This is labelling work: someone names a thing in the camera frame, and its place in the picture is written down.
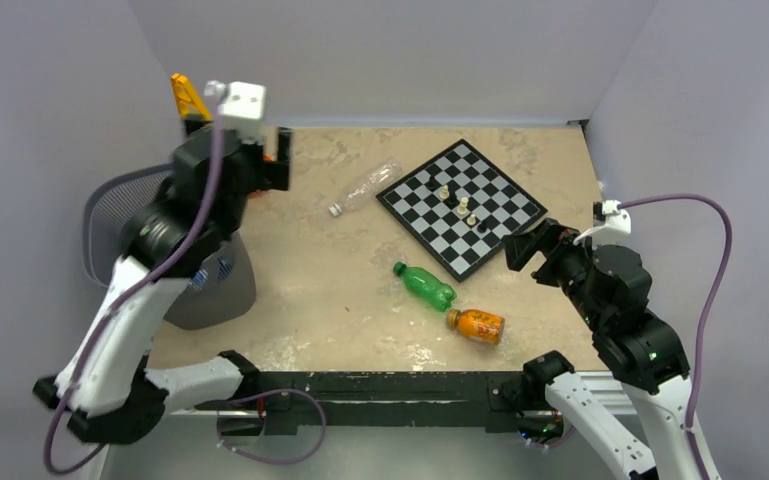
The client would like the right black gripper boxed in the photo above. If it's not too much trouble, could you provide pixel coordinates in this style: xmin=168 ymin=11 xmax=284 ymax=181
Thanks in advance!
xmin=501 ymin=215 xmax=609 ymax=329

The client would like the pepsi labelled clear bottle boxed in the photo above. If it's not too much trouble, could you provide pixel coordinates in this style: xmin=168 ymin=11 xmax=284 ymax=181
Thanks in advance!
xmin=188 ymin=255 xmax=235 ymax=292

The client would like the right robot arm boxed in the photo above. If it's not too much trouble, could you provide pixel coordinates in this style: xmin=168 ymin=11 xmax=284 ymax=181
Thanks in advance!
xmin=503 ymin=218 xmax=719 ymax=479

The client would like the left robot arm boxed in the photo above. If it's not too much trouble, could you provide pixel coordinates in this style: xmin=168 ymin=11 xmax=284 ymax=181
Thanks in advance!
xmin=33 ymin=118 xmax=293 ymax=445

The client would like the grey mesh waste bin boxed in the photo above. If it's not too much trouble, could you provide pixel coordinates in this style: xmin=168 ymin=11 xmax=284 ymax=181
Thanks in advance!
xmin=82 ymin=165 xmax=257 ymax=330

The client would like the yellow toy ladder piece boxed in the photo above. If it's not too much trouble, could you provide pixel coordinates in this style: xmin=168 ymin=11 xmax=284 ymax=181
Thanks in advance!
xmin=169 ymin=73 xmax=212 ymax=121

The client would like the white chess queen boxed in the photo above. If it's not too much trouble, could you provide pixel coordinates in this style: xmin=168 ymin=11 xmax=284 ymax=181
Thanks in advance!
xmin=456 ymin=197 xmax=470 ymax=217

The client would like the black and white chessboard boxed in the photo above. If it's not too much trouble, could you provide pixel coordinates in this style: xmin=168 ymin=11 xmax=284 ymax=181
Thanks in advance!
xmin=376 ymin=139 xmax=548 ymax=282

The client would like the orange juice bottle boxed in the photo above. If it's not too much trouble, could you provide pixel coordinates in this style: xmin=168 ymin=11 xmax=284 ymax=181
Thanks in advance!
xmin=446 ymin=309 xmax=505 ymax=346

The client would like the black chess piece far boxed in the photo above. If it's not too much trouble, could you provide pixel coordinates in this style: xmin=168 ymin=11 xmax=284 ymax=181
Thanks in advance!
xmin=425 ymin=175 xmax=438 ymax=191

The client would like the green plastic bottle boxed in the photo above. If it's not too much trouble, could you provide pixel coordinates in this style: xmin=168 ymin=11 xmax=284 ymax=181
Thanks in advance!
xmin=392 ymin=262 xmax=457 ymax=312

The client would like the orange ring toy with blocks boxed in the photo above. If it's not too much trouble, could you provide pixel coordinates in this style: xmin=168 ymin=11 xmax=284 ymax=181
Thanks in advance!
xmin=248 ymin=154 xmax=274 ymax=199

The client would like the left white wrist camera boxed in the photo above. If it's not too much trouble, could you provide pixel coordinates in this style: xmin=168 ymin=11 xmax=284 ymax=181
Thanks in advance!
xmin=204 ymin=80 xmax=267 ymax=143

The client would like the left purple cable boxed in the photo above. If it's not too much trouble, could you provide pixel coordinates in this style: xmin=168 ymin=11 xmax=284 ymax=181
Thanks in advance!
xmin=42 ymin=86 xmax=329 ymax=476

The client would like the purple cable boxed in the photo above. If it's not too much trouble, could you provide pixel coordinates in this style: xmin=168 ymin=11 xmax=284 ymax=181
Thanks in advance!
xmin=523 ymin=193 xmax=734 ymax=480
xmin=42 ymin=86 xmax=329 ymax=476

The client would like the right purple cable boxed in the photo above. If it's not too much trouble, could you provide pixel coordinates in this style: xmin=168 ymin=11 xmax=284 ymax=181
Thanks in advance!
xmin=523 ymin=193 xmax=734 ymax=480

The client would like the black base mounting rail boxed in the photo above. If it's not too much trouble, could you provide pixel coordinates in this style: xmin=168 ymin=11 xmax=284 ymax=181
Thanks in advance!
xmin=195 ymin=370 xmax=567 ymax=439

